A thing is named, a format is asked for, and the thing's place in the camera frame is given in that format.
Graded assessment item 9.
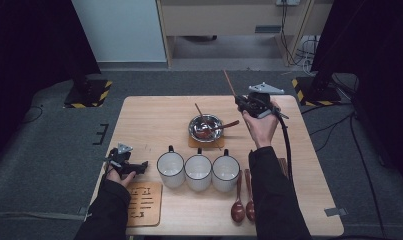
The black stand with striped base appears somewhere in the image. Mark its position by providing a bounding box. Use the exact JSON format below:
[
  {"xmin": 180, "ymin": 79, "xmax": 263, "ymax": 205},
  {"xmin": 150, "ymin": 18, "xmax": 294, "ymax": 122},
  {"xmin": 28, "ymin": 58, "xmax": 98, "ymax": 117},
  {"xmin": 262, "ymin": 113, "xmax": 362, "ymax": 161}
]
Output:
[
  {"xmin": 63, "ymin": 74, "xmax": 113, "ymax": 109},
  {"xmin": 291, "ymin": 66, "xmax": 342, "ymax": 107}
]

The black floor cable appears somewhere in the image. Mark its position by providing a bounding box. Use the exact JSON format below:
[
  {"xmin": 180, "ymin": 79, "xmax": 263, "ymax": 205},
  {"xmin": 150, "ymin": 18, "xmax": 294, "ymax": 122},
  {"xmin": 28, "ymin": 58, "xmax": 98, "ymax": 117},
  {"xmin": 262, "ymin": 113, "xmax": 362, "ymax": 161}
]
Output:
[
  {"xmin": 348, "ymin": 113, "xmax": 387, "ymax": 240},
  {"xmin": 300, "ymin": 102, "xmax": 353, "ymax": 116},
  {"xmin": 308, "ymin": 113, "xmax": 355, "ymax": 136},
  {"xmin": 15, "ymin": 104, "xmax": 44, "ymax": 129}
]

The white cable bundle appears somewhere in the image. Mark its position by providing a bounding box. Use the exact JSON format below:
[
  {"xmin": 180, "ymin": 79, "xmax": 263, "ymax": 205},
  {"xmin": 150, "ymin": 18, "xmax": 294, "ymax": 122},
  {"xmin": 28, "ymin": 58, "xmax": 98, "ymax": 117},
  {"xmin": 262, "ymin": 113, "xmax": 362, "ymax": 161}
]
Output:
[{"xmin": 298, "ymin": 34, "xmax": 321, "ymax": 76}]

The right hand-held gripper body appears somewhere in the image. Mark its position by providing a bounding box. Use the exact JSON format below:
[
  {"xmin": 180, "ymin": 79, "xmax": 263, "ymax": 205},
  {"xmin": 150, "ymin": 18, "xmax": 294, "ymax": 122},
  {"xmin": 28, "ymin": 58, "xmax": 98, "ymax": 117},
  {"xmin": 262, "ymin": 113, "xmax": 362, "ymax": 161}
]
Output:
[{"xmin": 247, "ymin": 82, "xmax": 290, "ymax": 120}]

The dark object under desk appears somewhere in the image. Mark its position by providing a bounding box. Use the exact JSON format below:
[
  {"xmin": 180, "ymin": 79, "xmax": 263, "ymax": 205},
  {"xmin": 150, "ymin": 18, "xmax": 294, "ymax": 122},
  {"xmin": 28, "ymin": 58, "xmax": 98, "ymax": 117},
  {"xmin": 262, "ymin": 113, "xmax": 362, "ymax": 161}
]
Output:
[{"xmin": 182, "ymin": 34, "xmax": 218, "ymax": 43}]

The white ribbed mug black rim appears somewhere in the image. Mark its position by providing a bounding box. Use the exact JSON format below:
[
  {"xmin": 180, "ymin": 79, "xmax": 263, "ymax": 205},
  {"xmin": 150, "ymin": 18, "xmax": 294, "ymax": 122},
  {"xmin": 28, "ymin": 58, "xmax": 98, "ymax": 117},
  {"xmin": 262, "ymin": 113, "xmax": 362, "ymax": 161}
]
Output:
[
  {"xmin": 211, "ymin": 148, "xmax": 241, "ymax": 193},
  {"xmin": 156, "ymin": 145, "xmax": 186, "ymax": 189},
  {"xmin": 184, "ymin": 147, "xmax": 213, "ymax": 192}
]

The person's right hand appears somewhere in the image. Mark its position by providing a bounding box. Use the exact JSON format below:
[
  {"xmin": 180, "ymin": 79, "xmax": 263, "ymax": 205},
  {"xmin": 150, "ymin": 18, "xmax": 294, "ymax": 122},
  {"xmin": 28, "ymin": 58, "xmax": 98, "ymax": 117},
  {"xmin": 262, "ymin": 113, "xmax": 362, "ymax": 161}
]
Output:
[{"xmin": 241, "ymin": 100, "xmax": 281, "ymax": 150}]

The shiny steel bowl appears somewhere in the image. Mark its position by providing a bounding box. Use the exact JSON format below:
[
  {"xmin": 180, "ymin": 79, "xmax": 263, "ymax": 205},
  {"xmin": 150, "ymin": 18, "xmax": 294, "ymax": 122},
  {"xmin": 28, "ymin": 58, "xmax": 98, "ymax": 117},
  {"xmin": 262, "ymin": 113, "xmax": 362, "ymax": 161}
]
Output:
[{"xmin": 187, "ymin": 113, "xmax": 225, "ymax": 144}]

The white cabinet panel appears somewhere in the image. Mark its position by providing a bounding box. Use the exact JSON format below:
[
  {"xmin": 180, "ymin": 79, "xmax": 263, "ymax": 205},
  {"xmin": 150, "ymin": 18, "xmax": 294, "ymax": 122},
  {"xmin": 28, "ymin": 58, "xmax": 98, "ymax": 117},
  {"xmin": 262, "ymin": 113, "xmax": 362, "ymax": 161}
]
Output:
[{"xmin": 71, "ymin": 0, "xmax": 167, "ymax": 63}]

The reddish brown wooden spoon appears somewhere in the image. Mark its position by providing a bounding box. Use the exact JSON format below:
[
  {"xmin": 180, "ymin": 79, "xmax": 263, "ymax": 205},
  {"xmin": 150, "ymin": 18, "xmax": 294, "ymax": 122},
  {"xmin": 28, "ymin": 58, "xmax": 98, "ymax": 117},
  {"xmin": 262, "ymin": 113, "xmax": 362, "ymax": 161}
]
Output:
[
  {"xmin": 231, "ymin": 169, "xmax": 246, "ymax": 224},
  {"xmin": 194, "ymin": 119, "xmax": 241, "ymax": 140},
  {"xmin": 244, "ymin": 168, "xmax": 257, "ymax": 223}
]

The square wooden coaster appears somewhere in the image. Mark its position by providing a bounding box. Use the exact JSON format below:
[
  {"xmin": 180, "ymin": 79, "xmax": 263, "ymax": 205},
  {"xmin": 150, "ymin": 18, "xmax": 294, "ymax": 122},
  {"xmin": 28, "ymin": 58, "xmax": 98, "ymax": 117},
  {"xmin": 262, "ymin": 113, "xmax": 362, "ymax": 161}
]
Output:
[
  {"xmin": 187, "ymin": 133, "xmax": 226, "ymax": 149},
  {"xmin": 127, "ymin": 181, "xmax": 164, "ymax": 228}
]

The light wooden desk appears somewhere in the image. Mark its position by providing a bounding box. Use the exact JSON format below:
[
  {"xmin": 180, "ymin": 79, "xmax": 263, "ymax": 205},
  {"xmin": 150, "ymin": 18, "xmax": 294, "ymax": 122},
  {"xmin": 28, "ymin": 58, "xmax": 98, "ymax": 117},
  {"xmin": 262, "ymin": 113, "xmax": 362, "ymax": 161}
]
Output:
[{"xmin": 155, "ymin": 0, "xmax": 335, "ymax": 68}]

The person's left hand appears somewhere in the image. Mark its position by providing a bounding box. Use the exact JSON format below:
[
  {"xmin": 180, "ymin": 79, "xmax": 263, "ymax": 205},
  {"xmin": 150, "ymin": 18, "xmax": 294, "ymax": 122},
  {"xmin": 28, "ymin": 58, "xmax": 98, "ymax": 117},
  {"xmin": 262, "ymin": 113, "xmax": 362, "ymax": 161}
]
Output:
[{"xmin": 105, "ymin": 167, "xmax": 137, "ymax": 191}]

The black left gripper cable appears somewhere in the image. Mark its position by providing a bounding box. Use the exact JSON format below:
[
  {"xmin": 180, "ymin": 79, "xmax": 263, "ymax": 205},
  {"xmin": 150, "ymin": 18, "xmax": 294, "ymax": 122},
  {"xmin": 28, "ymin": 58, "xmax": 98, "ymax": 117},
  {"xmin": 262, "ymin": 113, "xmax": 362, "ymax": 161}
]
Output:
[{"xmin": 100, "ymin": 162, "xmax": 112, "ymax": 188}]

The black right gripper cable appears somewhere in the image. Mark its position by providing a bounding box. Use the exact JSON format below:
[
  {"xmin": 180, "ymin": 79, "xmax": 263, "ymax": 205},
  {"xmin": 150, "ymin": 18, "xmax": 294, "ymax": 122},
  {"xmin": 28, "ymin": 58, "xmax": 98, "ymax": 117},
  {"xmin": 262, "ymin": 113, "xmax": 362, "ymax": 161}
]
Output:
[{"xmin": 272, "ymin": 111, "xmax": 294, "ymax": 183}]

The black hanging cable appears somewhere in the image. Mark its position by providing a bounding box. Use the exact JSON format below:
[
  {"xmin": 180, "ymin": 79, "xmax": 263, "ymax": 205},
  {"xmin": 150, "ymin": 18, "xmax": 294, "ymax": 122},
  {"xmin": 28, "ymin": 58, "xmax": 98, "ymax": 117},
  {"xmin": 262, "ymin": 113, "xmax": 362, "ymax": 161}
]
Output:
[{"xmin": 280, "ymin": 0, "xmax": 298, "ymax": 66}]

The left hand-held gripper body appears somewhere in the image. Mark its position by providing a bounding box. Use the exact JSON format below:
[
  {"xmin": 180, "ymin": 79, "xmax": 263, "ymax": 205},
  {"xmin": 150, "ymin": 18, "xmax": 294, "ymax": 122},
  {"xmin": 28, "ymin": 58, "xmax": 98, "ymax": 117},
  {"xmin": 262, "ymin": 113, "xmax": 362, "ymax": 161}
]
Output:
[{"xmin": 105, "ymin": 143, "xmax": 134, "ymax": 180}]

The black curtain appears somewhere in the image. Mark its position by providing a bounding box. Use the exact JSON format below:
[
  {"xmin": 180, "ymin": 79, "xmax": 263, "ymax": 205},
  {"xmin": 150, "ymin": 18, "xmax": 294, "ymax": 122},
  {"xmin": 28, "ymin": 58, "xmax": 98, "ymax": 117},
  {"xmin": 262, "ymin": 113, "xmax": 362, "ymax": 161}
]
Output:
[
  {"xmin": 0, "ymin": 0, "xmax": 102, "ymax": 161},
  {"xmin": 310, "ymin": 0, "xmax": 403, "ymax": 188}
]

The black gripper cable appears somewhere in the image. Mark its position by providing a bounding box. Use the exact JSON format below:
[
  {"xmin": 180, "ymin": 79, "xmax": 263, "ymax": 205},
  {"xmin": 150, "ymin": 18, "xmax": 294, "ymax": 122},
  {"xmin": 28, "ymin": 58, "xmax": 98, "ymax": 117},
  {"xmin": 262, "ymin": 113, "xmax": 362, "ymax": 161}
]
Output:
[
  {"xmin": 100, "ymin": 162, "xmax": 112, "ymax": 188},
  {"xmin": 272, "ymin": 111, "xmax": 294, "ymax": 183}
]

